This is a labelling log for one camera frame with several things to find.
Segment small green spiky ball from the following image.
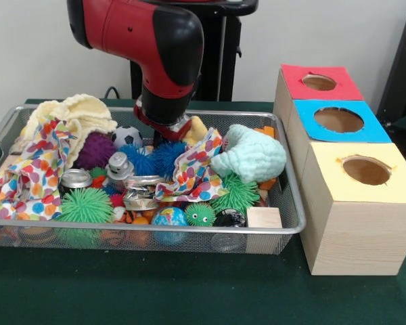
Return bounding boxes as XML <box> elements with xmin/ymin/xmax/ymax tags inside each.
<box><xmin>209</xmin><ymin>172</ymin><xmax>261</xmax><ymax>215</ymax></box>

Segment yellow plush toy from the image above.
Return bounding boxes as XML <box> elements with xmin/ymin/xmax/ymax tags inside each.
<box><xmin>184</xmin><ymin>115</ymin><xmax>209</xmax><ymax>143</ymax></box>

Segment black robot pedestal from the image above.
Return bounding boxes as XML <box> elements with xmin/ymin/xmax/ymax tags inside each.
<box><xmin>130</xmin><ymin>0</ymin><xmax>260</xmax><ymax>102</ymax></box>

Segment silver wire mesh bin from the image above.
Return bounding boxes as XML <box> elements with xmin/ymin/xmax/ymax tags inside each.
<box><xmin>0</xmin><ymin>104</ymin><xmax>307</xmax><ymax>255</ymax></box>

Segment wooden box with three holes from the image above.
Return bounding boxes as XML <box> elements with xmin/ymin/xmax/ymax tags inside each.
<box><xmin>273</xmin><ymin>63</ymin><xmax>406</xmax><ymax>276</ymax></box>

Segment black monitor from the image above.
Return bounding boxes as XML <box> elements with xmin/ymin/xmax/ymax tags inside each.
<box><xmin>375</xmin><ymin>5</ymin><xmax>406</xmax><ymax>118</ymax></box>

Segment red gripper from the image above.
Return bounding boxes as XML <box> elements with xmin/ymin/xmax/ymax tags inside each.
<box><xmin>133</xmin><ymin>103</ymin><xmax>193</xmax><ymax>148</ymax></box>

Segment crushed silver can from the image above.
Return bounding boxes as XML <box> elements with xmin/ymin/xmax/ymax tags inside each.
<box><xmin>123</xmin><ymin>175</ymin><xmax>166</xmax><ymax>211</ymax></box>

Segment plain wooden block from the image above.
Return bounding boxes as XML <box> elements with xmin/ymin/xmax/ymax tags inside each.
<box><xmin>246</xmin><ymin>207</ymin><xmax>284</xmax><ymax>229</ymax></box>

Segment large polka dot cloth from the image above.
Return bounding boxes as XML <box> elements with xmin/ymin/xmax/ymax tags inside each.
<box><xmin>0</xmin><ymin>114</ymin><xmax>78</xmax><ymax>221</ymax></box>

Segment large green spiky ball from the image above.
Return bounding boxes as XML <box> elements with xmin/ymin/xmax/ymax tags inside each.
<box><xmin>55</xmin><ymin>188</ymin><xmax>114</xmax><ymax>223</ymax></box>

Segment mint green waffle cloth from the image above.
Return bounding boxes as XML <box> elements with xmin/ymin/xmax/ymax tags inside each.
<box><xmin>210</xmin><ymin>123</ymin><xmax>288</xmax><ymax>184</ymax></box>

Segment cream waffle cloth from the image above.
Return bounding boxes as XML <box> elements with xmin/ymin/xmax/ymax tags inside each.
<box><xmin>20</xmin><ymin>93</ymin><xmax>118</xmax><ymax>169</ymax></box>

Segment small polka dot cloth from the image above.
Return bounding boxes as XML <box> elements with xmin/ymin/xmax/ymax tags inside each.
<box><xmin>154</xmin><ymin>127</ymin><xmax>229</xmax><ymax>204</ymax></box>

